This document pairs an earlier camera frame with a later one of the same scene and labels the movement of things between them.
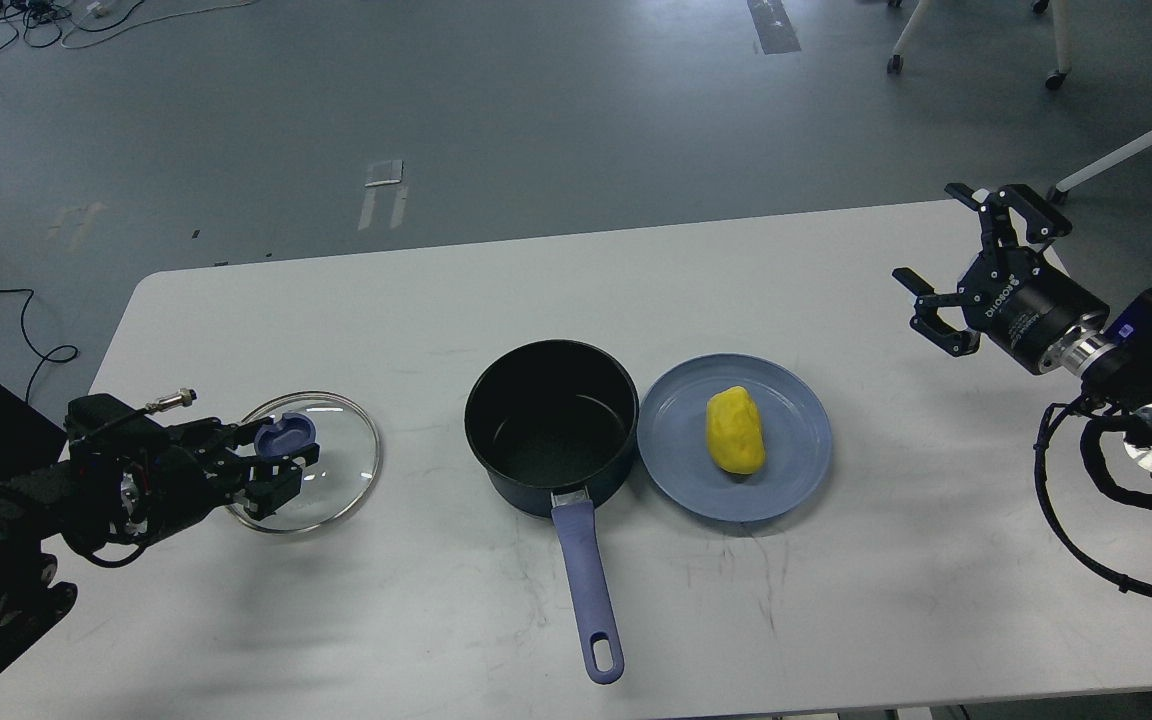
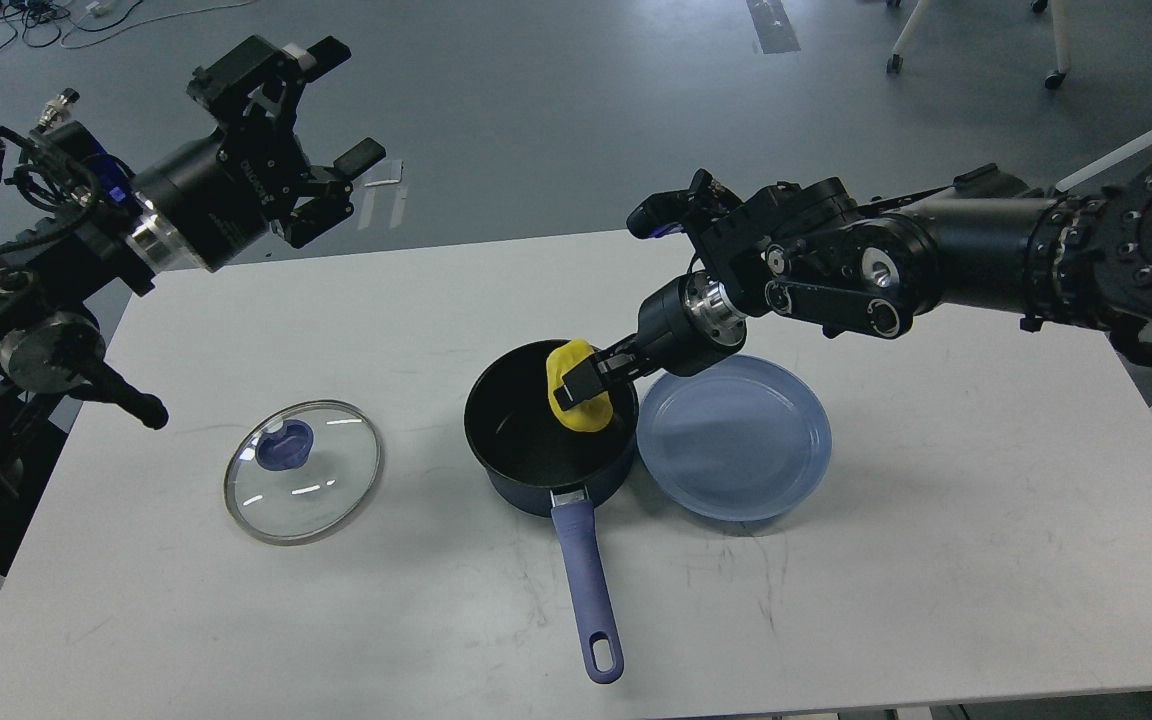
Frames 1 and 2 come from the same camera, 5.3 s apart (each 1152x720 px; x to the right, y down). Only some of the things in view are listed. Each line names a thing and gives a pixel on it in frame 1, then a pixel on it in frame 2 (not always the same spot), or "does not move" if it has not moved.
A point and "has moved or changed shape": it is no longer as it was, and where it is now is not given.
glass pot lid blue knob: x=285 y=432 has moved or changed shape
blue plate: x=673 y=448 does not move
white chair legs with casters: x=1054 y=79 does not move
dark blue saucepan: x=552 y=423 does not move
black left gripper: x=191 y=469 -> x=195 y=208
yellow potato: x=734 y=430 -> x=589 y=415
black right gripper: x=1027 y=303 -> x=681 y=327
